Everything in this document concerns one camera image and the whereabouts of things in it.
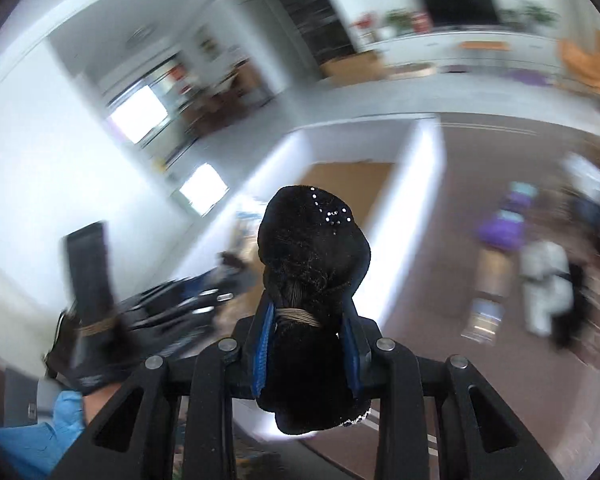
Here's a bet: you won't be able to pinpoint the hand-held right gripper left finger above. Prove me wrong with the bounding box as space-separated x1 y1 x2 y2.
50 292 281 480

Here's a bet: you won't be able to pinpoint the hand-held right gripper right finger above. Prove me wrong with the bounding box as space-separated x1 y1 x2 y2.
337 305 566 480

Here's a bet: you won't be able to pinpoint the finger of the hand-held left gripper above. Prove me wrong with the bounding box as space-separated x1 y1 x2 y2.
145 300 223 358
130 252 243 318

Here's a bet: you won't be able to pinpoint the black velvet scrunchie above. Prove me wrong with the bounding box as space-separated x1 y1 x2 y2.
255 185 373 436

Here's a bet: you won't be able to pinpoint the purple butterfly toy wand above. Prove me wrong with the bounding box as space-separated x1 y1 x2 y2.
474 181 539 252

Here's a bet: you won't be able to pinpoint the clear plastic packet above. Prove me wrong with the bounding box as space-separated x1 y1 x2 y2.
459 249 512 345

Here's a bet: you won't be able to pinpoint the dark wooden dining set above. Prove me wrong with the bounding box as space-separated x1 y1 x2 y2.
179 62 267 135

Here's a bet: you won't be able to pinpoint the white object with black band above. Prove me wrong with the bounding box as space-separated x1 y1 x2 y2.
519 239 587 347

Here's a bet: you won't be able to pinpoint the brown cardboard box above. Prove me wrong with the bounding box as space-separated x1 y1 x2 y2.
321 51 387 82

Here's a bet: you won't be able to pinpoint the dark display shelf cabinet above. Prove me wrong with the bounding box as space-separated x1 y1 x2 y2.
264 0 357 70

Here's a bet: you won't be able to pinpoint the red flowers in vase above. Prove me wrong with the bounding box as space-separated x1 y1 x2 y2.
351 12 377 45

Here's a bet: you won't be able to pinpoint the white television cabinet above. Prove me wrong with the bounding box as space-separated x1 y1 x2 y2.
360 29 567 75

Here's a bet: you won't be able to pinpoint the purple floor mat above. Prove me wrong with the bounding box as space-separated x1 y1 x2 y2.
509 71 557 87

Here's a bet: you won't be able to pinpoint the green potted plant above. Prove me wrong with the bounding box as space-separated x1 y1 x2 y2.
384 7 417 37

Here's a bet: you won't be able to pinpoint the wooden bench with metal legs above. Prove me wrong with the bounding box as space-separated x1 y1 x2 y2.
456 40 512 55

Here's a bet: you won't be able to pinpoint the black flat television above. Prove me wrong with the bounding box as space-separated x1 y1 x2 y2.
414 0 502 29

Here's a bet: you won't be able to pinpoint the orange shell chair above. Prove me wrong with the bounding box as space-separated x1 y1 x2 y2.
556 29 600 100

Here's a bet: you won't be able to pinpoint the large leafy potted plant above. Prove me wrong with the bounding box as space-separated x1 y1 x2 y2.
504 1 562 32

